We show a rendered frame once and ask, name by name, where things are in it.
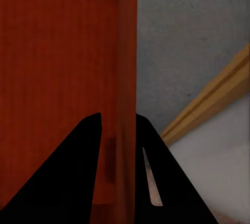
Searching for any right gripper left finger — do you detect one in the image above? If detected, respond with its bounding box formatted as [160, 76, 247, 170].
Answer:
[0, 113, 102, 224]

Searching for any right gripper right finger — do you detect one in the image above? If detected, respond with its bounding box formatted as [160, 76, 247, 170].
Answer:
[135, 114, 218, 224]

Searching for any storage box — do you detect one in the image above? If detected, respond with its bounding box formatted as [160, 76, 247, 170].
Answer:
[0, 0, 138, 224]

